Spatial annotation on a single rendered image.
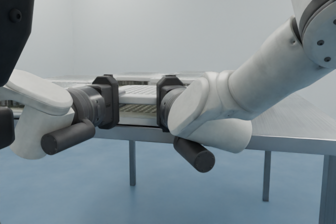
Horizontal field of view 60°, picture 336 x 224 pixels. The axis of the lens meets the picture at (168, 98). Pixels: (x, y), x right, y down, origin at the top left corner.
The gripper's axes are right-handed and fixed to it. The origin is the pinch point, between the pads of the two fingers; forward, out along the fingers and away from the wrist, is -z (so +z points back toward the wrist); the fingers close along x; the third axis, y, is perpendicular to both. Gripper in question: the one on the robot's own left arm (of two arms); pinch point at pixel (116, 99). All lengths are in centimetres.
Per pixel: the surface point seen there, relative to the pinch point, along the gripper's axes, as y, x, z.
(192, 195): -22, 94, -136
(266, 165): 29, 67, -148
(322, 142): 45.1, 7.0, -5.2
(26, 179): -160, 94, -111
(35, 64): -304, 5, -267
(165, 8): -131, -76, -349
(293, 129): 39.8, 6.3, -10.8
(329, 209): 48, 22, -7
